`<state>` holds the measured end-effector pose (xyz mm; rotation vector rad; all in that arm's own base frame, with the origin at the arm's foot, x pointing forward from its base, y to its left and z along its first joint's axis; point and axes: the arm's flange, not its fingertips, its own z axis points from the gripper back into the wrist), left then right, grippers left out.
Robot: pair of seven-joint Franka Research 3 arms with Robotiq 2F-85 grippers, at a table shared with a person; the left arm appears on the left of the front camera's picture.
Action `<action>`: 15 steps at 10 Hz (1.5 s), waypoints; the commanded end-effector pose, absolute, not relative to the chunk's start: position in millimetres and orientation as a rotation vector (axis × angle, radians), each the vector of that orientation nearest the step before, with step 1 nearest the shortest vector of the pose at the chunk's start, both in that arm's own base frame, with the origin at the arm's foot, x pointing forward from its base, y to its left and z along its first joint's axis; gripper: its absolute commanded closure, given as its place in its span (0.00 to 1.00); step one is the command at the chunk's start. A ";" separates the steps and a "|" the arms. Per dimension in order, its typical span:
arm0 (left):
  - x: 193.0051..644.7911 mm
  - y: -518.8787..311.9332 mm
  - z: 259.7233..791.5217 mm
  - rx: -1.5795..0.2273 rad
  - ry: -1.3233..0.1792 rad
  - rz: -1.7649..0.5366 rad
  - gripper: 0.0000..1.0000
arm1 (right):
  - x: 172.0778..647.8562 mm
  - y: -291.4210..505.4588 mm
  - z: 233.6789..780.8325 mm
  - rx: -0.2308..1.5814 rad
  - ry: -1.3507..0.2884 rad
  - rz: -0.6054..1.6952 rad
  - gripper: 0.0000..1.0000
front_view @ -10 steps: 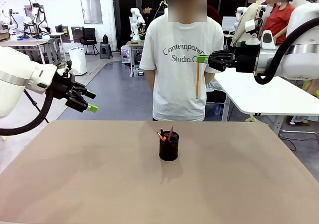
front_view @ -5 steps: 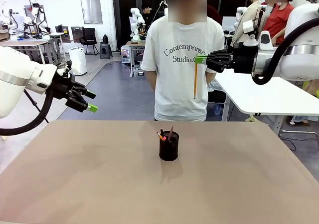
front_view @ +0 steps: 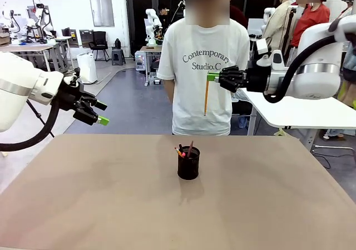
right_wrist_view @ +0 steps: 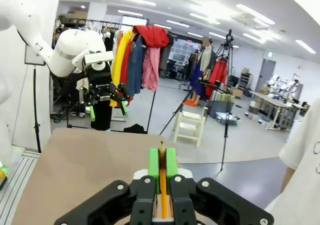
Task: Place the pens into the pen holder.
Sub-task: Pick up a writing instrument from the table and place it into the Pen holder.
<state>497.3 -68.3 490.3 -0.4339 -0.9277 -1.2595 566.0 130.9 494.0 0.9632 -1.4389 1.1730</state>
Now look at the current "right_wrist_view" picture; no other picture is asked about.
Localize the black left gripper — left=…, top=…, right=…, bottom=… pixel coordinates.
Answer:
left=83, top=66, right=131, bottom=122

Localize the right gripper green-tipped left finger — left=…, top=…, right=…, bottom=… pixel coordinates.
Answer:
left=53, top=147, right=161, bottom=225

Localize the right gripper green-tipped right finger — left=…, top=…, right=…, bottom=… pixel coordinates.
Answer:
left=164, top=147, right=275, bottom=225

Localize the yellow pencil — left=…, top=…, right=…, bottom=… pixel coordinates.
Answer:
left=158, top=140, right=169, bottom=220

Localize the black mesh pen cup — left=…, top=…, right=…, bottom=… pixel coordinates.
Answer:
left=90, top=99, right=114, bottom=131

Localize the black cloth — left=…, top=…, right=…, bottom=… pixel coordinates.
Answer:
left=123, top=123, right=147, bottom=135

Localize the white step stool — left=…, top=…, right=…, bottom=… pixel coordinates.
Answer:
left=172, top=107, right=209, bottom=148

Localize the black clothes rack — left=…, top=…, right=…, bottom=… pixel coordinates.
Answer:
left=84, top=18, right=157, bottom=135

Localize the blue denim garment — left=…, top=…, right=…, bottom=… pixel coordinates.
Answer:
left=128, top=33, right=147, bottom=95

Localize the yellow garment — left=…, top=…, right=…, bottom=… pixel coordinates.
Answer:
left=111, top=31, right=135, bottom=108

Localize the pink garment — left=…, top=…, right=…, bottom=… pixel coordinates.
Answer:
left=141, top=46, right=161, bottom=92

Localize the grey storage crate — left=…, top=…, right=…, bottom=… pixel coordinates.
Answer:
left=214, top=111, right=241, bottom=126

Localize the black light stand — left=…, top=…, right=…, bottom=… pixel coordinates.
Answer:
left=32, top=64, right=42, bottom=153

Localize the red jacket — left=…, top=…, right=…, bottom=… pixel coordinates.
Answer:
left=132, top=24, right=171, bottom=50

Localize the red hanging garment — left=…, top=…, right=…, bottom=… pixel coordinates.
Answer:
left=206, top=57, right=230, bottom=98

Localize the white ribbed floor panel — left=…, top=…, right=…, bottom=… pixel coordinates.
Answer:
left=0, top=149, right=42, bottom=225

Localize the dressed mannequin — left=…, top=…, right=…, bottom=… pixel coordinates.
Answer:
left=188, top=36, right=218, bottom=106

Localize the grey work table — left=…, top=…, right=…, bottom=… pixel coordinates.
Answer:
left=248, top=89, right=305, bottom=132

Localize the grey door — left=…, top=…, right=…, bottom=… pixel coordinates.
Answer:
left=257, top=59, right=277, bottom=95

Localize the person in white T-shirt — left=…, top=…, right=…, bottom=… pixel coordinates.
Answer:
left=264, top=104, right=320, bottom=225

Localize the ceiling light panel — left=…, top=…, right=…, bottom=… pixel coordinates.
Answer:
left=236, top=3, right=276, bottom=26
left=294, top=39, right=317, bottom=55

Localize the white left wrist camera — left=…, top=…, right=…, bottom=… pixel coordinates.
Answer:
left=84, top=51, right=114, bottom=64

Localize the black camera tripod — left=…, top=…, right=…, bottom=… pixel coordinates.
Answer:
left=159, top=29, right=237, bottom=172

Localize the wall monitor screen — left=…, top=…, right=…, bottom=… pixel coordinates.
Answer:
left=168, top=37, right=202, bottom=63

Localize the white robot with black cables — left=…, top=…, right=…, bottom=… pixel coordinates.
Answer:
left=267, top=73, right=305, bottom=98

